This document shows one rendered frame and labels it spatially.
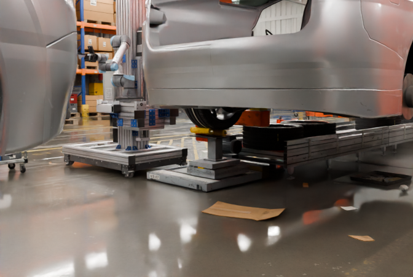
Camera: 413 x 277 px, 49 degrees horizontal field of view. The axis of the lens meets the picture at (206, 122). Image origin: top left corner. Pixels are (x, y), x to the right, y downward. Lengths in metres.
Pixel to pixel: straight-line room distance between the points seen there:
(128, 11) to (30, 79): 3.96
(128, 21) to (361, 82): 3.15
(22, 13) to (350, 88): 1.79
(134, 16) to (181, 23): 1.35
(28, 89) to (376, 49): 1.93
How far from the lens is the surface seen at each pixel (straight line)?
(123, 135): 5.20
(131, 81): 4.83
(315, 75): 2.55
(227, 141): 4.69
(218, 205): 3.56
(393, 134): 6.90
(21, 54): 1.23
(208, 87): 3.00
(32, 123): 1.28
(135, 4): 5.20
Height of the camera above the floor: 0.91
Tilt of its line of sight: 4 degrees down
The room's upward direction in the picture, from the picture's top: straight up
